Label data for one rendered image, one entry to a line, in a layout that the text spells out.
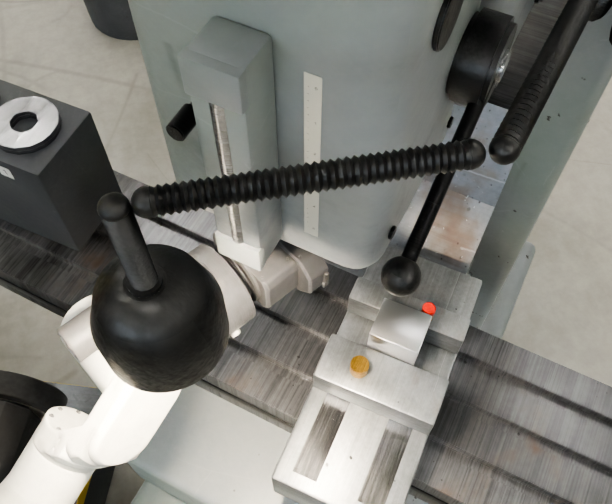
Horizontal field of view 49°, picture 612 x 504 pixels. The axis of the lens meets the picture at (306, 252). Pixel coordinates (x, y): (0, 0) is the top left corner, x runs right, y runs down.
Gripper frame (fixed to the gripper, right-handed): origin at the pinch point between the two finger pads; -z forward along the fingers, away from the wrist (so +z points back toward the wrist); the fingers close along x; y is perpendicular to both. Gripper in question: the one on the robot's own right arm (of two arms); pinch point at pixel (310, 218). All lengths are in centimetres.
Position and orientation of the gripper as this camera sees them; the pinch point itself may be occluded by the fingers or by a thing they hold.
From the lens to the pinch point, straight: 69.8
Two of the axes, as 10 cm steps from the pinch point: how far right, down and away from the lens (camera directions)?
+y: -0.1, 5.3, 8.5
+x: -6.7, -6.4, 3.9
